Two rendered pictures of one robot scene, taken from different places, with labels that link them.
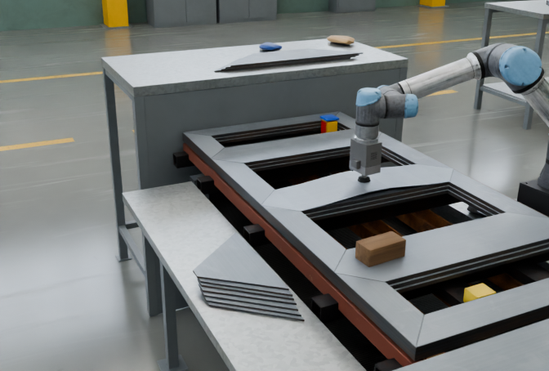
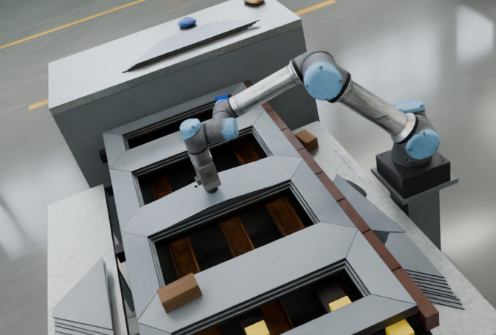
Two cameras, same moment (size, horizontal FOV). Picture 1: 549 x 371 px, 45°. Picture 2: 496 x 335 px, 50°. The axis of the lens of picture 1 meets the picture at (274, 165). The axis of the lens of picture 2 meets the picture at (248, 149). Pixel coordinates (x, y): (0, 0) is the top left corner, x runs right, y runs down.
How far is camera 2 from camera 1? 1.11 m
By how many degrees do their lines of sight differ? 19
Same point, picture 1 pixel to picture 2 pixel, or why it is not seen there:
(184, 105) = (97, 111)
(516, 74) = (317, 92)
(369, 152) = (203, 173)
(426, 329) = not seen: outside the picture
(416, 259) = (209, 299)
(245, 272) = (88, 310)
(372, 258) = (167, 307)
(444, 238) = (247, 266)
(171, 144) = (99, 142)
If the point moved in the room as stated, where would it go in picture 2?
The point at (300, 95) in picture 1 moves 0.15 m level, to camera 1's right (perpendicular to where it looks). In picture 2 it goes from (201, 76) to (230, 71)
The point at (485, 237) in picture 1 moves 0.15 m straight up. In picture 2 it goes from (283, 262) to (274, 228)
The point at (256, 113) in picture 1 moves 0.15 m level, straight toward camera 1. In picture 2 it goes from (166, 101) to (159, 117)
